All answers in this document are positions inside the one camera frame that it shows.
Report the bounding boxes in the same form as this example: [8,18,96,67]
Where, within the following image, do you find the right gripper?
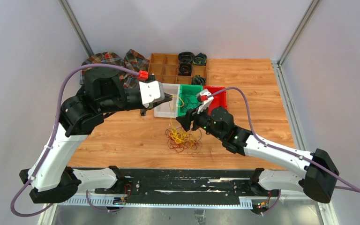
[176,103,224,141]

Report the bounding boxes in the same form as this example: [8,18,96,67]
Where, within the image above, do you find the yellow wires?
[167,95,199,150]

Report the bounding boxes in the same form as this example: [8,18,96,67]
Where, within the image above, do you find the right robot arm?
[176,106,339,203]

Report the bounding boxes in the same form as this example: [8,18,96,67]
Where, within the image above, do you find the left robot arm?
[20,66,172,203]

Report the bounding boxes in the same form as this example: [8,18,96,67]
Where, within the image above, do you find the white plastic bin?
[154,83,180,118]

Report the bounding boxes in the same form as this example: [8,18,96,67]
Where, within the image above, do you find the green plastic bin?
[177,84,203,116]

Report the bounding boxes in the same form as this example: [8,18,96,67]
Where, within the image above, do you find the wooden compartment tray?
[148,53,208,85]

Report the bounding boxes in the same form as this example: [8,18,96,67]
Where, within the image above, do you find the rolled orange spotted tie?
[178,62,193,76]

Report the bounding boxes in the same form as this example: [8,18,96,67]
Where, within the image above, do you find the rolled green patterned tie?
[191,75,206,86]

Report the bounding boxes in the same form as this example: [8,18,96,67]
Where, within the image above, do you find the red plastic bin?
[203,85,227,115]

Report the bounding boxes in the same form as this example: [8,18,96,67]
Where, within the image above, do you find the rolled dark tie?
[178,52,195,64]

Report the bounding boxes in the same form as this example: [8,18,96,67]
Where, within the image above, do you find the plaid cloth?
[81,49,150,88]

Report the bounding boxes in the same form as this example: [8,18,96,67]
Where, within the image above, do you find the rolled teal yellow tie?
[193,52,208,66]

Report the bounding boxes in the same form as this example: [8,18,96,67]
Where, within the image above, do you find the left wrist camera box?
[139,81,165,108]

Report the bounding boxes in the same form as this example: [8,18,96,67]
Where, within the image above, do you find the tangled red wires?
[165,126,203,155]

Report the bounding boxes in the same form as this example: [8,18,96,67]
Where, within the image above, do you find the purple wires in green bin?
[180,91,202,115]

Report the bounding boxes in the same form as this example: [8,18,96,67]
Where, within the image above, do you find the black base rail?
[71,168,314,206]

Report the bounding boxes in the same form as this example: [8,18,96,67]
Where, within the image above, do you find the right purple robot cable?
[206,87,360,199]

